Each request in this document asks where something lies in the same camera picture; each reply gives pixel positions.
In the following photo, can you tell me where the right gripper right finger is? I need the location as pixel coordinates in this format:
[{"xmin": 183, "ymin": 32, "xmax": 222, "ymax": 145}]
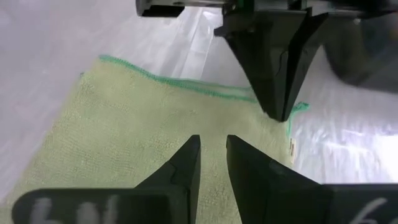
[{"xmin": 226, "ymin": 135, "xmax": 398, "ymax": 224}]

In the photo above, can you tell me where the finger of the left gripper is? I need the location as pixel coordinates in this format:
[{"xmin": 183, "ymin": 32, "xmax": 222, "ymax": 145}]
[
  {"xmin": 214, "ymin": 9, "xmax": 307, "ymax": 121},
  {"xmin": 282, "ymin": 11, "xmax": 329, "ymax": 123}
]

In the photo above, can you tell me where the green microfiber towel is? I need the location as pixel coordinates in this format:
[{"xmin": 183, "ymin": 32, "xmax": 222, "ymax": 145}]
[{"xmin": 0, "ymin": 55, "xmax": 311, "ymax": 224}]

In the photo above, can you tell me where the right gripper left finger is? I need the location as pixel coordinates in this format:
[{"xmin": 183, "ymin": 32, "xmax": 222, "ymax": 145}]
[{"xmin": 11, "ymin": 134, "xmax": 201, "ymax": 224}]

